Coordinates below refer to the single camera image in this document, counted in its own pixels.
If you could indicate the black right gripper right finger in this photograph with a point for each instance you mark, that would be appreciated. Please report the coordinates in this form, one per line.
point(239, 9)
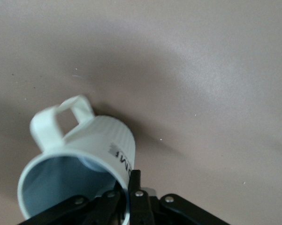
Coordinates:
point(140, 204)

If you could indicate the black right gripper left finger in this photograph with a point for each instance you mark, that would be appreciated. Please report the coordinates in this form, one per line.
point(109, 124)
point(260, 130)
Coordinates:
point(75, 206)

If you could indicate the white ribbed mug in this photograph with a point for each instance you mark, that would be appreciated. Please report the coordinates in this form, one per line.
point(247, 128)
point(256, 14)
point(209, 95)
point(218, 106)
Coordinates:
point(101, 143)

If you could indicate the brown table cloth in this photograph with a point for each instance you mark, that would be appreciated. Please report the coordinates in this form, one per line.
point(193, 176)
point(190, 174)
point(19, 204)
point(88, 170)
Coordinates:
point(190, 70)

